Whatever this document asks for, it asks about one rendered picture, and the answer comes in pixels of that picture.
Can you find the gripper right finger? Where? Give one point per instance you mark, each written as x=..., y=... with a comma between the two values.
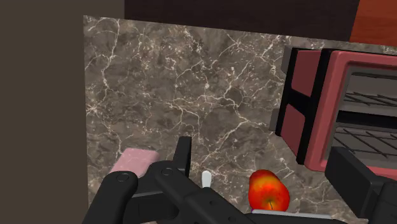
x=356, y=183

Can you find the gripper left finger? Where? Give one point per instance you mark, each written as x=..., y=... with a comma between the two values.
x=173, y=186

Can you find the small white peg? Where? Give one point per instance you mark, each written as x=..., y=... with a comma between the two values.
x=206, y=179

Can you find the pink sponge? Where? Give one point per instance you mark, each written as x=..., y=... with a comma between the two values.
x=134, y=160

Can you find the red toaster oven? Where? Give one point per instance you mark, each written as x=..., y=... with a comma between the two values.
x=332, y=105

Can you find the red apple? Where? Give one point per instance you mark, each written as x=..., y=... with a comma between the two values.
x=268, y=191

